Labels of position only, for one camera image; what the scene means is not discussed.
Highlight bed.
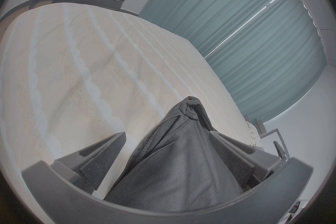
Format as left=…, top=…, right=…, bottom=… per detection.
left=0, top=2, right=289, bottom=205

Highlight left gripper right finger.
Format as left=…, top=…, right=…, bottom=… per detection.
left=209, top=131, right=280, bottom=190

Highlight white printed pillow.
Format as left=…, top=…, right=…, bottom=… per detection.
left=247, top=123, right=263, bottom=147

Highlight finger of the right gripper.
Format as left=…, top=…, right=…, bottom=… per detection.
left=273, top=141, right=288, bottom=163

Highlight grey bedside table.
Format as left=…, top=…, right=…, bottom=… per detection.
left=244, top=115, right=265, bottom=134

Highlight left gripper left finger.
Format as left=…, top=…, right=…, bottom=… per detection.
left=54, top=132, right=127, bottom=195

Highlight black T-shirt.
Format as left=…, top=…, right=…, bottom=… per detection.
left=104, top=96, right=246, bottom=213

